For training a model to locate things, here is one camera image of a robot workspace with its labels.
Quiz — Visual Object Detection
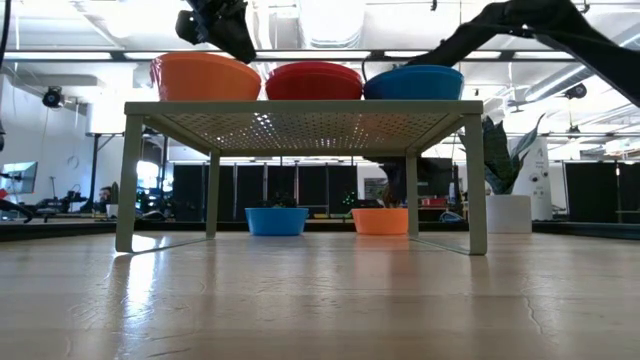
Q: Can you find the computer monitor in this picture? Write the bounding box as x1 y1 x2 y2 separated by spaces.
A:
0 160 39 196

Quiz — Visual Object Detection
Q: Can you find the black ceiling-hung camera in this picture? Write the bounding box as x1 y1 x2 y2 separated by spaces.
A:
41 86 66 109
564 82 589 101

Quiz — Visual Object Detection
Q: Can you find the green snake plant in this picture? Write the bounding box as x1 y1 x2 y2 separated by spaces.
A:
459 113 547 197

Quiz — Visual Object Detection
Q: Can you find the black cable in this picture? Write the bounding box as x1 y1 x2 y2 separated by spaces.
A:
0 0 13 71

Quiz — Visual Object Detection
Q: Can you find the green perforated metal shelf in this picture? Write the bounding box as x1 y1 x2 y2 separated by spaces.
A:
114 99 489 256

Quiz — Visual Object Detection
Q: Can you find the blue plastic mini bowl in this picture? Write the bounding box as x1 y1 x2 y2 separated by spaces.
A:
363 64 465 101
244 207 310 237

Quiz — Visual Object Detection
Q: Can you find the white plant pot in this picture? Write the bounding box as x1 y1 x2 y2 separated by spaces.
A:
485 194 533 235

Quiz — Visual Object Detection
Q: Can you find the person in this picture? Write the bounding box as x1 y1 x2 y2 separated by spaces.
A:
96 185 114 214

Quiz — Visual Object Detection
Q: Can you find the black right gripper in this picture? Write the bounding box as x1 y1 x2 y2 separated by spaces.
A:
404 0 592 68

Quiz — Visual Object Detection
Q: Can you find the black room divider panel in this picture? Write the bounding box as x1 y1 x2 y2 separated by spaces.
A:
563 161 640 224
172 163 359 221

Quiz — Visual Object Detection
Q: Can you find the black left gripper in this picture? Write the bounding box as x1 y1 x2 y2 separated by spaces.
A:
174 0 258 65

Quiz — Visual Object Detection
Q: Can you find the red plastic mini bowl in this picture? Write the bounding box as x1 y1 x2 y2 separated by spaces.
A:
264 61 364 101

